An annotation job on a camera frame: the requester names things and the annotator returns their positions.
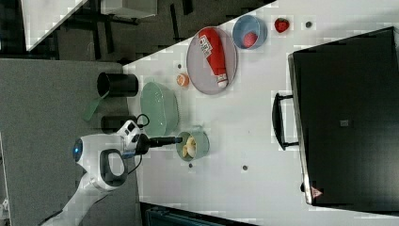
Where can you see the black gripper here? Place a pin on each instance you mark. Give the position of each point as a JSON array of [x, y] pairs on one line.
[[143, 143]]

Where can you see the green mug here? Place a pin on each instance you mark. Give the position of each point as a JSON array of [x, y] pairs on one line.
[[202, 142]]

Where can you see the tall black cylinder cup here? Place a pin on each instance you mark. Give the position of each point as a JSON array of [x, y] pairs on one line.
[[117, 85]]

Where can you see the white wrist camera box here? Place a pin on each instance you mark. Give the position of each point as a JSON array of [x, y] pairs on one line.
[[129, 133]]

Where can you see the blue bowl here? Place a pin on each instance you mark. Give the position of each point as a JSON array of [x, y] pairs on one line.
[[246, 24]]

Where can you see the red strawberry toy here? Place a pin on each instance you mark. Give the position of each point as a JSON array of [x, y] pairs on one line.
[[281, 25]]

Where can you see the grey round plate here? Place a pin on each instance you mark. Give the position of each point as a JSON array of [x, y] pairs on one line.
[[199, 70]]

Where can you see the green spatula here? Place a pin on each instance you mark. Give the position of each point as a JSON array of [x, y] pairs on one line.
[[92, 107]]

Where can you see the black toaster oven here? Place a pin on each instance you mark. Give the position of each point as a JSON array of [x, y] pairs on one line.
[[346, 105]]

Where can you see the green perforated colander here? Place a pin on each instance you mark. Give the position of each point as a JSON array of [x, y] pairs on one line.
[[160, 105]]

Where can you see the short black cylinder cup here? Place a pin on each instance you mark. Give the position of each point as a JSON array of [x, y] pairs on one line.
[[112, 124]]

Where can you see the dark teal crate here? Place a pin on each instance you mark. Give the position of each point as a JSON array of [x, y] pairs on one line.
[[163, 217]]

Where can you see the red ketchup bottle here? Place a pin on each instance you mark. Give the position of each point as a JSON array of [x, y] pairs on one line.
[[211, 45]]

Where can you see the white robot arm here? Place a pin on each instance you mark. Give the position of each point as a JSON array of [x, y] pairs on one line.
[[102, 158]]

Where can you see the orange slice toy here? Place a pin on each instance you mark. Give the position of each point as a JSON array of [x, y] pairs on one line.
[[182, 79]]

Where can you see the red ball in bowl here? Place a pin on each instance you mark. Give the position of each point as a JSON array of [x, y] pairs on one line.
[[250, 39]]

